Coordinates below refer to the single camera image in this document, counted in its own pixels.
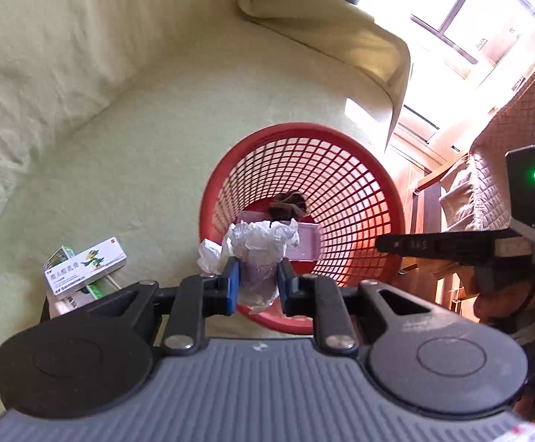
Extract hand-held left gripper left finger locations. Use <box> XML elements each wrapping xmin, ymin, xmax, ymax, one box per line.
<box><xmin>78</xmin><ymin>258</ymin><xmax>241</xmax><ymax>353</ymax></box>

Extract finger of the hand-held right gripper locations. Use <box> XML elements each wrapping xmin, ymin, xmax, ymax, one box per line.
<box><xmin>375</xmin><ymin>228</ymin><xmax>512</xmax><ymax>265</ymax></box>

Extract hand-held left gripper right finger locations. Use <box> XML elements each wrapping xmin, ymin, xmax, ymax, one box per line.
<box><xmin>278</xmin><ymin>258</ymin><xmax>452</xmax><ymax>353</ymax></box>

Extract white plastic bag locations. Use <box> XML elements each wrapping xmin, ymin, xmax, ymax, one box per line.
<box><xmin>197</xmin><ymin>220</ymin><xmax>301</xmax><ymax>316</ymax></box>

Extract pink box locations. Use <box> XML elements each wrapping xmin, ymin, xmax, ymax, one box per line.
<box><xmin>237</xmin><ymin>212</ymin><xmax>321</xmax><ymax>261</ymax></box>

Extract brown wrapper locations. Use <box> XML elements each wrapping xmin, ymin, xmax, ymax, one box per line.
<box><xmin>267</xmin><ymin>192</ymin><xmax>309</xmax><ymax>222</ymax></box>

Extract green and white box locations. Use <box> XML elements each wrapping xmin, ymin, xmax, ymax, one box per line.
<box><xmin>49</xmin><ymin>274</ymin><xmax>121</xmax><ymax>318</ymax></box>

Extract long white medicine box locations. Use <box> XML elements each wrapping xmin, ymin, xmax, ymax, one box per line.
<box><xmin>43</xmin><ymin>237</ymin><xmax>127</xmax><ymax>296</ymax></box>

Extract red plastic mesh basket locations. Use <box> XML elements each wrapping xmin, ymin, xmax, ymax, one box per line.
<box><xmin>198</xmin><ymin>122</ymin><xmax>406</xmax><ymax>334</ymax></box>

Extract person's right hand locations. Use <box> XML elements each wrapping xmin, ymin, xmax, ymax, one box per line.
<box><xmin>474</xmin><ymin>264</ymin><xmax>535</xmax><ymax>346</ymax></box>

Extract quilted beige chair cover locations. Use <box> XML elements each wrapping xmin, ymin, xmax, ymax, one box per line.
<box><xmin>440</xmin><ymin>32</ymin><xmax>535</xmax><ymax>240</ymax></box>

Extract cardboard box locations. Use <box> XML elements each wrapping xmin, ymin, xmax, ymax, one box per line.
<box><xmin>472</xmin><ymin>9</ymin><xmax>535</xmax><ymax>65</ymax></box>

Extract window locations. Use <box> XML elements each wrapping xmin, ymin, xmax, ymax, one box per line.
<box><xmin>364</xmin><ymin>0</ymin><xmax>535</xmax><ymax>79</ymax></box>

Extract wooden chair frame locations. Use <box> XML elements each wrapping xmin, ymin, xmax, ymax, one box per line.
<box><xmin>415</xmin><ymin>157</ymin><xmax>468</xmax><ymax>194</ymax></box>

